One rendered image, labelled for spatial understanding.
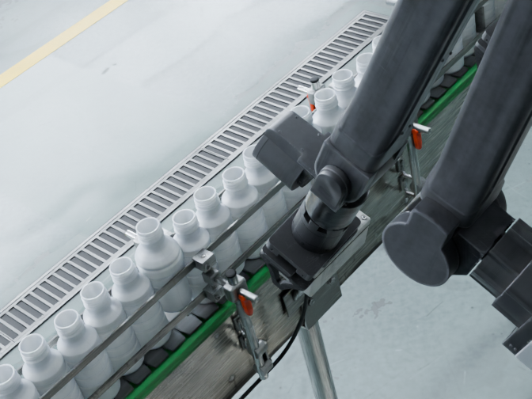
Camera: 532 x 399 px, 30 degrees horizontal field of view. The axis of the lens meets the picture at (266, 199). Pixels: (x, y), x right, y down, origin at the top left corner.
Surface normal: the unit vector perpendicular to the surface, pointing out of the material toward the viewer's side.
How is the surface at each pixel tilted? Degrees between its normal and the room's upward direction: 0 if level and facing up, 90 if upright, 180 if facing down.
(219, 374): 90
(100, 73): 0
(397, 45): 88
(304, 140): 27
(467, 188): 83
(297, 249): 32
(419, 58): 91
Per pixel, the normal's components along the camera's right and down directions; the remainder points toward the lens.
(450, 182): -0.66, 0.47
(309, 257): 0.24, -0.49
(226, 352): 0.73, 0.32
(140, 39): -0.20, -0.74
